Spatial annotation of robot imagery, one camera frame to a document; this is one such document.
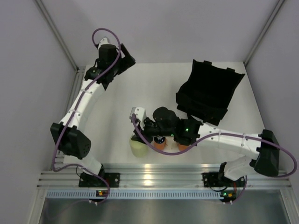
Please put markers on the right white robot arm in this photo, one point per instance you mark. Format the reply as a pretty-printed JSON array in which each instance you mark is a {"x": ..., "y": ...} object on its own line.
[{"x": 259, "y": 152}]

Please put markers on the yellow-green pump bottle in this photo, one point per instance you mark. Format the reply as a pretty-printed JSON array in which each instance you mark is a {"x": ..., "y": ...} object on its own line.
[{"x": 138, "y": 149}]

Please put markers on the left aluminium frame post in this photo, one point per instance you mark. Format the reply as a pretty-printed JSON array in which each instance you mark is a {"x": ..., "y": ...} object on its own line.
[{"x": 52, "y": 26}]

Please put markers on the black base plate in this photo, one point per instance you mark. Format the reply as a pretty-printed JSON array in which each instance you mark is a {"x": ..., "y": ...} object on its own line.
[
  {"x": 90, "y": 181},
  {"x": 212, "y": 179}
]

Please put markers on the aluminium front rail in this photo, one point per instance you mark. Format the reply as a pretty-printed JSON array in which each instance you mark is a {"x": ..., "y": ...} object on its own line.
[{"x": 136, "y": 176}]

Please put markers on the orange bottle white pump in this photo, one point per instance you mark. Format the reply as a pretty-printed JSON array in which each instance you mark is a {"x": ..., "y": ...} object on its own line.
[{"x": 182, "y": 146}]

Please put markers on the cream bottle white cap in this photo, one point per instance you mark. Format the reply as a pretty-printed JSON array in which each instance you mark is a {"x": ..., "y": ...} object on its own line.
[{"x": 170, "y": 145}]

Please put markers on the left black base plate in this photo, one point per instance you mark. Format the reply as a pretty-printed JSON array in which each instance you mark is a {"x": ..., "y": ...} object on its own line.
[{"x": 90, "y": 181}]

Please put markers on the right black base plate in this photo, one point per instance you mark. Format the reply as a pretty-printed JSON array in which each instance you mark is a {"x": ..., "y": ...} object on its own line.
[{"x": 212, "y": 179}]

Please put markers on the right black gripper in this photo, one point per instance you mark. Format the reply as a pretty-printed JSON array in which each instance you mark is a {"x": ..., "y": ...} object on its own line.
[{"x": 145, "y": 131}]

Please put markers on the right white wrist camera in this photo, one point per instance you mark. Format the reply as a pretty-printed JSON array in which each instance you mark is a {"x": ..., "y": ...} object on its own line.
[{"x": 140, "y": 115}]

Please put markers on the right aluminium frame post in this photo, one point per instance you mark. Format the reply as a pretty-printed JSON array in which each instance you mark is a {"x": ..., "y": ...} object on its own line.
[{"x": 265, "y": 28}]

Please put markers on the aluminium frame post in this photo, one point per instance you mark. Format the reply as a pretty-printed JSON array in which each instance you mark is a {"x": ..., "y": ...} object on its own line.
[
  {"x": 52, "y": 26},
  {"x": 265, "y": 28}
]

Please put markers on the grey slotted cable duct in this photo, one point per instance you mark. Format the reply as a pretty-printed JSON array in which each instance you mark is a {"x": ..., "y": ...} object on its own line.
[{"x": 139, "y": 194}]

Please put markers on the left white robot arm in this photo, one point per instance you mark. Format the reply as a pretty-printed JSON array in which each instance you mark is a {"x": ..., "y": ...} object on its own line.
[{"x": 68, "y": 134}]

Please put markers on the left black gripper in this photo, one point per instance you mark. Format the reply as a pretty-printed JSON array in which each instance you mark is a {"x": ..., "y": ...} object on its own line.
[{"x": 126, "y": 62}]

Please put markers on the black canvas bag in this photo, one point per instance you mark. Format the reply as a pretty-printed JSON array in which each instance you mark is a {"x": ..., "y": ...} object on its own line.
[{"x": 208, "y": 91}]

